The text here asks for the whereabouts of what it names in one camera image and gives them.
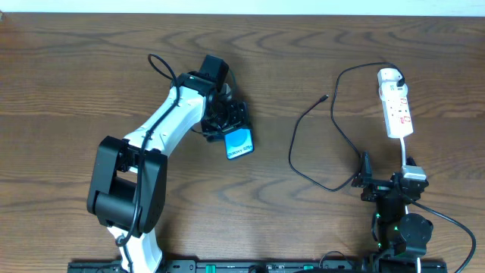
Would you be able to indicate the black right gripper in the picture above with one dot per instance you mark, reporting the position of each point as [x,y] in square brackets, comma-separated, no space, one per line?
[383,184]

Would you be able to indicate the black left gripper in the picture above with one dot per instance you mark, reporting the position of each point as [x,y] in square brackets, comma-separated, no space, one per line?
[235,114]

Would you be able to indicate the blue Galaxy smartphone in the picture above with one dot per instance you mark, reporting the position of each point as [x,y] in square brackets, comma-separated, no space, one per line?
[238,143]

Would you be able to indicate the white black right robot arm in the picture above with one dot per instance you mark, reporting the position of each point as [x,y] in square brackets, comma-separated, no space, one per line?
[401,236]

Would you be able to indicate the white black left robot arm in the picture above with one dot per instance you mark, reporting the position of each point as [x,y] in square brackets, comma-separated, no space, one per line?
[128,186]

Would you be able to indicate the white USB charger adapter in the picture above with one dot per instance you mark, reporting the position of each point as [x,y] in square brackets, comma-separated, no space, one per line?
[389,91]

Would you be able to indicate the white power strip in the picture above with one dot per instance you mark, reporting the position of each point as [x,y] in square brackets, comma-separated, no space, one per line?
[397,115]

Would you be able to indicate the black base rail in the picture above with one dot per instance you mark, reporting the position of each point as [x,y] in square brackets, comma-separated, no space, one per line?
[191,266]

